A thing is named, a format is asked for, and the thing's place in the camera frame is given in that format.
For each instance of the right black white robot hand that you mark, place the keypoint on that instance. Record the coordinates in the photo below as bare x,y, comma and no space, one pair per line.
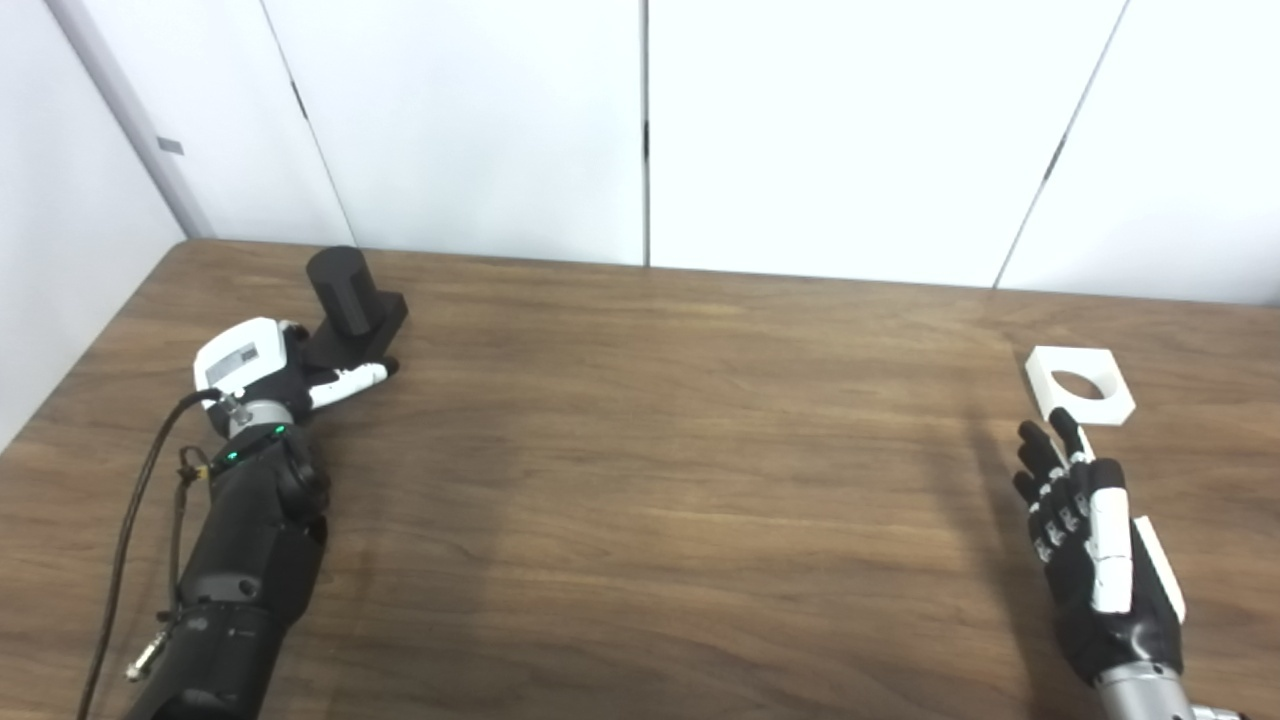
1110,590

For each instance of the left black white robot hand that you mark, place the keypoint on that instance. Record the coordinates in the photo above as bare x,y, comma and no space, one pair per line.
245,355

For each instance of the black peg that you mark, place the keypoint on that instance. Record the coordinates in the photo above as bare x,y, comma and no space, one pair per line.
350,305

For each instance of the white square piece with hole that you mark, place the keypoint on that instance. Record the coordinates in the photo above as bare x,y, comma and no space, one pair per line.
1112,398

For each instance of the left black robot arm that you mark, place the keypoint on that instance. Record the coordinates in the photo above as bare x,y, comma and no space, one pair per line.
245,560

